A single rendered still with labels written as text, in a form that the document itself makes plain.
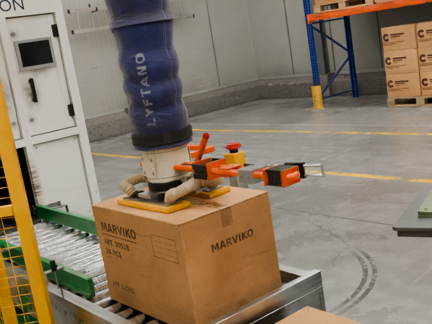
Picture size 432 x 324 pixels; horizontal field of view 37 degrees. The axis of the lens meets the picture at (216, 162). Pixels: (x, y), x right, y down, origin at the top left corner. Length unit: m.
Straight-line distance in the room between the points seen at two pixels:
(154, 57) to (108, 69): 9.82
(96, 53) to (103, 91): 0.70
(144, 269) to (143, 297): 0.13
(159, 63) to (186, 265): 0.70
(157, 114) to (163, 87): 0.10
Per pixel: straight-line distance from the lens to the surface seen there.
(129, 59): 2.29
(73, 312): 2.67
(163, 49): 2.29
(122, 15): 2.28
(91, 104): 11.87
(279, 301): 2.33
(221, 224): 2.19
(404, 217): 2.51
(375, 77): 12.09
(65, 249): 3.51
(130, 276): 2.49
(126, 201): 2.44
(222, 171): 2.11
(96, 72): 11.95
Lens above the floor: 1.52
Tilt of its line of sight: 11 degrees down
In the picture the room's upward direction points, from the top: 9 degrees counter-clockwise
